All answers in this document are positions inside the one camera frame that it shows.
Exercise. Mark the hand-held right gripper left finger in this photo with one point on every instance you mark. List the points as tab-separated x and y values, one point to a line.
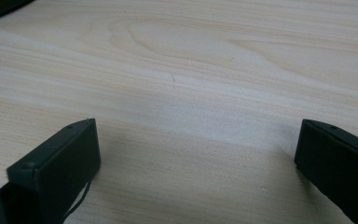
56	168

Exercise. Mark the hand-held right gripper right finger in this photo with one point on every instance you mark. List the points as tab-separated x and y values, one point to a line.
338	168

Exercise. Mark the dark object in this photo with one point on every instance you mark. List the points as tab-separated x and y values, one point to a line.
0	7

